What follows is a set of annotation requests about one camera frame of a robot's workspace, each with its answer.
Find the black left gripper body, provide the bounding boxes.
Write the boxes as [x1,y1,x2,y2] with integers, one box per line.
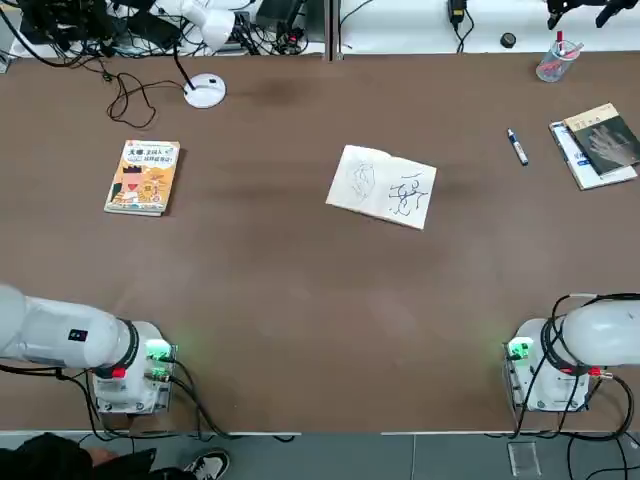
[43,0,110,50]

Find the blue white marker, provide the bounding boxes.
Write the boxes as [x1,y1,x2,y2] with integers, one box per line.
[506,127,531,167]

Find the clear plastic pen cup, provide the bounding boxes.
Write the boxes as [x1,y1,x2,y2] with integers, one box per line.
[535,40,577,84]

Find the dark book with hands cover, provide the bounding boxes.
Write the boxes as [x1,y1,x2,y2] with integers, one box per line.
[562,102,640,178]

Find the white desk lamp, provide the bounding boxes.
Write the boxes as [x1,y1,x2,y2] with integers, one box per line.
[180,0,236,109]

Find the orange yellow book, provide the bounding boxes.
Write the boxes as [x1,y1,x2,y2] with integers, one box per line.
[103,139,182,218]

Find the person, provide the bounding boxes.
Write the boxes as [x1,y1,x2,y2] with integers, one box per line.
[0,432,232,480]

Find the clear acrylic plate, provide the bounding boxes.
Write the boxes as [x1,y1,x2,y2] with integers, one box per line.
[507,442,542,476]

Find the black lamp cable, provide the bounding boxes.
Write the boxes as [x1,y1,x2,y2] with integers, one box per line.
[102,59,187,130]

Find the aluminium divider post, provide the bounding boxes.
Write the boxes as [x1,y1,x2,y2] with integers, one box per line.
[327,0,344,62]

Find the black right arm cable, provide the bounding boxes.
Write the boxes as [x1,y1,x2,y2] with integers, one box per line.
[542,292,640,377]

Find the black right base cable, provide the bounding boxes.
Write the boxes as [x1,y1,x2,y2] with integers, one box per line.
[512,369,640,480]

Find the black base cable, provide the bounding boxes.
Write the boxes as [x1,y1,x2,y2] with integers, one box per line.
[512,369,640,480]
[0,349,296,444]

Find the black left base cable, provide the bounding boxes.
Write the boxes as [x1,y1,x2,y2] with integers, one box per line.
[0,349,296,444]

